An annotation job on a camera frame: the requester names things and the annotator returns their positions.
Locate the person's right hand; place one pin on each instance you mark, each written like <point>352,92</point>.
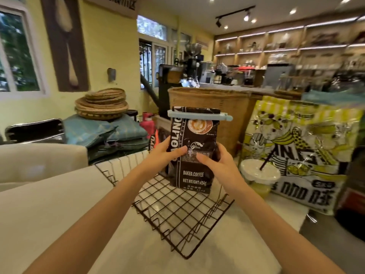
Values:
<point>225,171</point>

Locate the person's left hand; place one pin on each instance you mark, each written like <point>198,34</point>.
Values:
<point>161,158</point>

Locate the person's left thumb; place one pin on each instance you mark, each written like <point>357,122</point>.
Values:
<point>178,152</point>

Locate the person's right thumb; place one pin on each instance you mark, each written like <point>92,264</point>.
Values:
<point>206,159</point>

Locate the black coffee bag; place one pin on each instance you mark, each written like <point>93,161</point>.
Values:
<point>194,168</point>

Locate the person's left forearm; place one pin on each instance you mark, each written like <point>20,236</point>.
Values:
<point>99,222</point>

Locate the person's right forearm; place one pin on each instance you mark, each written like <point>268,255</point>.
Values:
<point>279,233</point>

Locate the orange black packet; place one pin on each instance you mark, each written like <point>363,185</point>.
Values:
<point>159,138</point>

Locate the red fire extinguisher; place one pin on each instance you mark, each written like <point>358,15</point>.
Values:
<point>148,124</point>

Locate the light blue bag clip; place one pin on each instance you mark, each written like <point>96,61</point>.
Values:
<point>199,114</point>

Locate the large woven basket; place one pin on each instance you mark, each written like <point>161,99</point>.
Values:
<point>228,111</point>

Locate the clear plastic cup with lid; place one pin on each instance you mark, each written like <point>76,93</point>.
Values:
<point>258,176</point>

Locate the black round stool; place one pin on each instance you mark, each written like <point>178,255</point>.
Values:
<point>132,114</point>

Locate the black drinking straw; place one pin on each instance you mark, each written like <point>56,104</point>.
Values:
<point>266,160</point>

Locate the stack of blue cushions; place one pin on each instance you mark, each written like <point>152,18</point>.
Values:
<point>114,134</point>

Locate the black coffee roaster machine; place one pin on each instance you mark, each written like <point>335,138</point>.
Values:
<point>171,74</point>

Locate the stack of woven trays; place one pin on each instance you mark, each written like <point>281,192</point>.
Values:
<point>101,105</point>

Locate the glass door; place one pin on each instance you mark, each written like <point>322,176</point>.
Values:
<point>152,62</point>

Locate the red top blender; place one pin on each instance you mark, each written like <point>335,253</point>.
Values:
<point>247,75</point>

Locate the yellow illustrated snack bag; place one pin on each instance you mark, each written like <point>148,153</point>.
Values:
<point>308,145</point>

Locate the silver espresso machine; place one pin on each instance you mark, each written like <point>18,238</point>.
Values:
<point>278,77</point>

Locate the white sofa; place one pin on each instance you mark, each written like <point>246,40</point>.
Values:
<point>37,162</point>

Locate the light blue bag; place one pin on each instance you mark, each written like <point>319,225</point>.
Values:
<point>333,97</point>

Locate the black track light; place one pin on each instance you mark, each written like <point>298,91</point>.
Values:
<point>233,15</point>

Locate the grey wall device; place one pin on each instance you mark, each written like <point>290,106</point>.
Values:
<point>111,75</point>

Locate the wooden wall shelf unit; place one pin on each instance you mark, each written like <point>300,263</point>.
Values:
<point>285,45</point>

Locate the metal frame chair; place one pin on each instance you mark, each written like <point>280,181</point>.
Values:
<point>34,131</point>

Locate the brown spoon wall picture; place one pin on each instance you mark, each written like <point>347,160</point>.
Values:
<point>67,45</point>

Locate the white frame window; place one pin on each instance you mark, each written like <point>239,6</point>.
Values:
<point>18,51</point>

